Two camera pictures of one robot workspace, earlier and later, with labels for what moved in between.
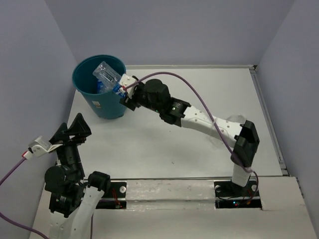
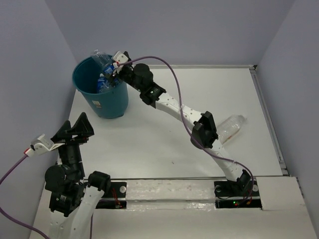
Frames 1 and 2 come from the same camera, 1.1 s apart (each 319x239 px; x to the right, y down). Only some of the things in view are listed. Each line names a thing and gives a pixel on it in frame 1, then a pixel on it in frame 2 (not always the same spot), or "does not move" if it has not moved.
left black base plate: (117, 190) does not move
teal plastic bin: (104, 105) does not move
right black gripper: (127, 103) to (117, 76)
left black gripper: (79, 126) does not move
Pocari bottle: (108, 79) to (103, 58)
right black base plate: (228, 189) does not move
